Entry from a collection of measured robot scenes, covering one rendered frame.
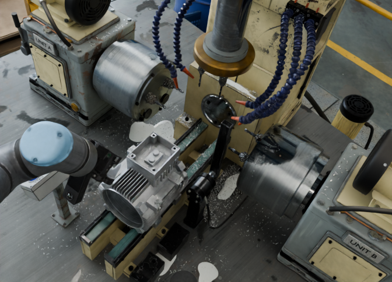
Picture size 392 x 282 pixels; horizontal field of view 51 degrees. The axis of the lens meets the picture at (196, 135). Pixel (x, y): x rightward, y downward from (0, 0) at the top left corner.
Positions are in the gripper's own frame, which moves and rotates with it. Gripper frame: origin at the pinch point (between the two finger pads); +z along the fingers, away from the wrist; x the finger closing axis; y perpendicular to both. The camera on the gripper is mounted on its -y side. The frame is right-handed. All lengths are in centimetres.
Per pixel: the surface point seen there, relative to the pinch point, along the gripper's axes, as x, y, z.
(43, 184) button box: 13.4, -11.6, -4.1
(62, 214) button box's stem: 14.7, -20.2, 18.1
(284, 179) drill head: -39.3, 27.7, 12.4
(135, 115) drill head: 15.2, 20.2, 21.2
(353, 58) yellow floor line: -17, 173, 228
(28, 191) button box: 15.6, -15.2, -4.7
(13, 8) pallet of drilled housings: 206, 45, 135
